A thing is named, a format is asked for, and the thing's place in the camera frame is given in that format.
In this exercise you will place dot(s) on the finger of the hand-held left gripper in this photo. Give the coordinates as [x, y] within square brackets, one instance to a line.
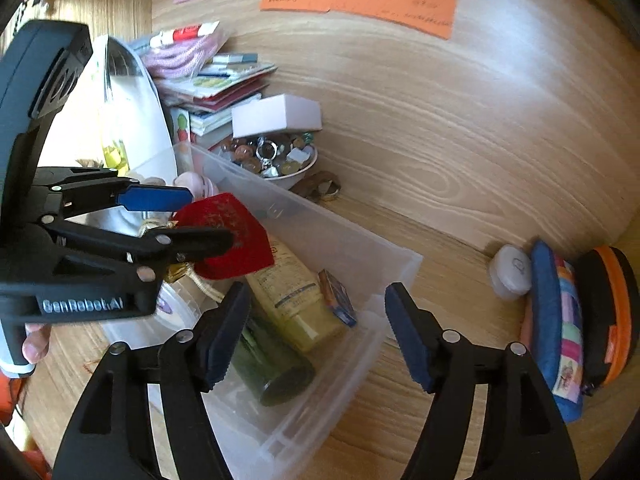
[200, 242]
[150, 198]

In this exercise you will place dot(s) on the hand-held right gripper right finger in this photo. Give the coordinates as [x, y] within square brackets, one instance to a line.
[407, 340]

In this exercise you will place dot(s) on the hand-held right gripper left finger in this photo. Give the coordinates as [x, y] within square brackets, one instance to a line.
[230, 330]

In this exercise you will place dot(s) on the red embroidered charm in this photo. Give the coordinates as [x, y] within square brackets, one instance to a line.
[235, 230]

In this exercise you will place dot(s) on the pink macaron case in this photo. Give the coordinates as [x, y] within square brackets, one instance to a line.
[197, 182]

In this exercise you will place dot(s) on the dark green bottle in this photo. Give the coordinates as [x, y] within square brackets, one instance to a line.
[270, 365]

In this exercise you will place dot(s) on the cream yellow tube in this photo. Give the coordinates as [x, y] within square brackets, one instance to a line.
[290, 300]

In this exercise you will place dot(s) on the small orange blue box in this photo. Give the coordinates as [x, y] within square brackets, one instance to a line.
[337, 295]

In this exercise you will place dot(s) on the clear plastic box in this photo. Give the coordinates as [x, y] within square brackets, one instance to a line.
[320, 240]

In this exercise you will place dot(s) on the wooden desktop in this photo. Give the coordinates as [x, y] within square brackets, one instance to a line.
[450, 285]

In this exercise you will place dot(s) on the person's left hand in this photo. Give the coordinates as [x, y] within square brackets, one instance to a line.
[37, 347]

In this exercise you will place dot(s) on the gold foil wrapper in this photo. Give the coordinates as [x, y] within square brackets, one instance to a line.
[175, 272]

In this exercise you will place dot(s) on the yellow liquid bottle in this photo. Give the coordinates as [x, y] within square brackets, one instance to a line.
[116, 154]

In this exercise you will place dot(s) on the white plastic lid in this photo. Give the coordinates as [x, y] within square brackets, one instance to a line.
[170, 310]

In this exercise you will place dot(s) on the white paper sheet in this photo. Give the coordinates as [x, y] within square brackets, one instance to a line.
[140, 125]

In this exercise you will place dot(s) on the white bowl of trinkets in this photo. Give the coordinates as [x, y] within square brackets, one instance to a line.
[295, 172]

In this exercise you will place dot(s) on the white round case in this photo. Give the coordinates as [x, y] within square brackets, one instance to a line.
[510, 270]

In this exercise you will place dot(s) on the stack of booklets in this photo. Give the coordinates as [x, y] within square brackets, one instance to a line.
[220, 90]

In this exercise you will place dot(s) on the blue pencil case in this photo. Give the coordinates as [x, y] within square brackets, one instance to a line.
[545, 310]

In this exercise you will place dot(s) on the pink crochet item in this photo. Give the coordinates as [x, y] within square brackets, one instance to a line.
[180, 55]

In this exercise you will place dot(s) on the small white box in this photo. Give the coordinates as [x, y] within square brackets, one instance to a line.
[280, 112]

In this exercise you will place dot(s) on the red white tube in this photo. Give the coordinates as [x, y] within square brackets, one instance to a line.
[185, 34]

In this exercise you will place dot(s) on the black orange zip case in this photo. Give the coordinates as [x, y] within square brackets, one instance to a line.
[600, 310]

